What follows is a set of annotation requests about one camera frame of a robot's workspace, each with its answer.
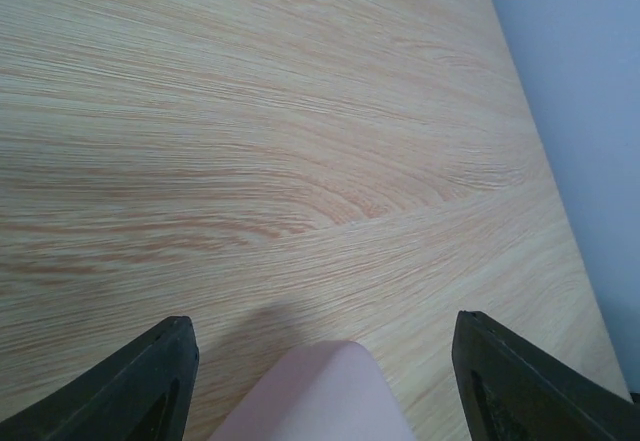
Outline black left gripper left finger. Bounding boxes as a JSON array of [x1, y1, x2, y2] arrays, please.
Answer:
[[1, 316, 199, 440]]

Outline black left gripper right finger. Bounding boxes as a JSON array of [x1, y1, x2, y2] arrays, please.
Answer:
[[452, 311, 639, 440]]

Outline pink grey glasses case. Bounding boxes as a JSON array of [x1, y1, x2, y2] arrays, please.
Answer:
[[211, 341, 415, 440]]

